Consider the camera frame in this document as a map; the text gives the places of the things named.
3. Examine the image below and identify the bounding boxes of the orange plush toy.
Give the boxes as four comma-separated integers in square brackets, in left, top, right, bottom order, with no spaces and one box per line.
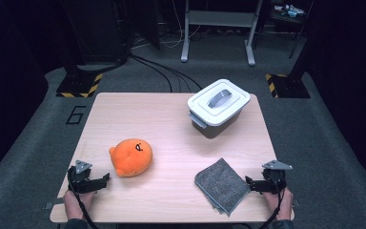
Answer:
[109,138,154,178]

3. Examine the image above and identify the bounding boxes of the black floor cables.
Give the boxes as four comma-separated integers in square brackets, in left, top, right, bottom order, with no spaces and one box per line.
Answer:
[129,53,203,94]

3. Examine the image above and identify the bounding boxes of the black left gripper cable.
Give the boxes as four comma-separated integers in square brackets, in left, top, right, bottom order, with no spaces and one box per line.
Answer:
[68,173,99,229]

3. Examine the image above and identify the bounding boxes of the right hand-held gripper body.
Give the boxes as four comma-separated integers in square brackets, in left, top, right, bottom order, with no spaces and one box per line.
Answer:
[261,159,294,195]

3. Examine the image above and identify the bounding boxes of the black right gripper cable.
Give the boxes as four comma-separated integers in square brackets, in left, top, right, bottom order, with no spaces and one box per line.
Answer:
[259,177,288,229]

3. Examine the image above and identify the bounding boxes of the person's right hand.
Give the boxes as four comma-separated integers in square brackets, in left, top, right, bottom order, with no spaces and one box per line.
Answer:
[262,187,295,221]

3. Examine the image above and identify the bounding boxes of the white lid with grey handle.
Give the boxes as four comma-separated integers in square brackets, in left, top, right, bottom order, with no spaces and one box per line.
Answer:
[187,78,252,128]

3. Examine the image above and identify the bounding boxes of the dark shelf with clutter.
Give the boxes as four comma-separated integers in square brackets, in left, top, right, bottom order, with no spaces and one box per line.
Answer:
[270,2,309,21]

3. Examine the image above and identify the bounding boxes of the black stand base striped edge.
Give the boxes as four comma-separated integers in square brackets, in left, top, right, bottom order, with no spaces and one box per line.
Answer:
[265,73,312,99]
[55,73,104,98]

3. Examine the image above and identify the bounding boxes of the grey cloth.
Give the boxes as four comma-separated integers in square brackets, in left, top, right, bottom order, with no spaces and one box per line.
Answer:
[193,157,252,217]

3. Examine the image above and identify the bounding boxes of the person's left hand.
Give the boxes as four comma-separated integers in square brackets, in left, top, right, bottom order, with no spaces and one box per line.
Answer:
[62,190,96,221]

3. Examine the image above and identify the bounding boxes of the brown transparent storage box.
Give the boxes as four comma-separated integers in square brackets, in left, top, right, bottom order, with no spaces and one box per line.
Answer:
[189,107,245,139]

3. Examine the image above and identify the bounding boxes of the white metal stand frame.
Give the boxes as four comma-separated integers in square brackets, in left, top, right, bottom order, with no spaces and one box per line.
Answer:
[180,0,264,67]

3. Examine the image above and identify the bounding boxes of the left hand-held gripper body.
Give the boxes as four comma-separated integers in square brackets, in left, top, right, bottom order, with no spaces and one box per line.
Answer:
[67,159,100,195]

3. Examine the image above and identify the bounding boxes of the white cables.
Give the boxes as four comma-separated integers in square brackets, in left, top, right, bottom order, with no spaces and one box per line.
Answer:
[158,0,202,50]

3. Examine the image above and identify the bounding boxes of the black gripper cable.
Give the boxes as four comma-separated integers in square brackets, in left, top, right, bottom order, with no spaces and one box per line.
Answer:
[259,177,288,229]
[68,173,99,229]

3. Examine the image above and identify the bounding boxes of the black cabinet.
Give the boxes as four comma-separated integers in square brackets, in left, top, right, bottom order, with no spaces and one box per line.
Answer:
[60,0,132,65]

